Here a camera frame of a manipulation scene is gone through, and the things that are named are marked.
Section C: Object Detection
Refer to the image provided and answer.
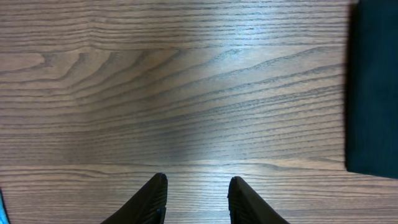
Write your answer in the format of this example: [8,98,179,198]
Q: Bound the blue denim jeans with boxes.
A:
[0,192,10,224]

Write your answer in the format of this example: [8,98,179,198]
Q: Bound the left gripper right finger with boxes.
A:
[228,176,289,224]

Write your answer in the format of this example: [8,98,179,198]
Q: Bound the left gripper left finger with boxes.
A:
[101,173,168,224]

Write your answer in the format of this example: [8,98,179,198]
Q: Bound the black t-shirt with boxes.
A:
[345,0,397,179]

